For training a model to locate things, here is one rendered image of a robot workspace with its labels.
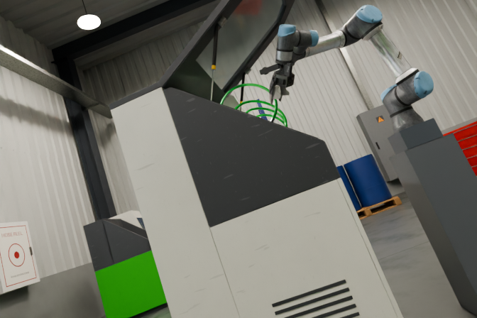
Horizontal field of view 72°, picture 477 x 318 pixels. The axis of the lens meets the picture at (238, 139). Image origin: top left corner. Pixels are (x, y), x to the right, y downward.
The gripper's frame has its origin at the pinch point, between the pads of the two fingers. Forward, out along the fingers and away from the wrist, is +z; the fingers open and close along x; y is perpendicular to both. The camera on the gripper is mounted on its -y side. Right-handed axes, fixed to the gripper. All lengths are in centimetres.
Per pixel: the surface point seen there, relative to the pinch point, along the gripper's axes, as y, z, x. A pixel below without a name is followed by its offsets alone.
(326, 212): 44, 29, -27
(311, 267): 47, 47, -38
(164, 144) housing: -27, 17, -47
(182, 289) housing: 5, 66, -67
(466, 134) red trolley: 81, 125, 416
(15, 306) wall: -327, 361, -62
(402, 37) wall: -123, 46, 817
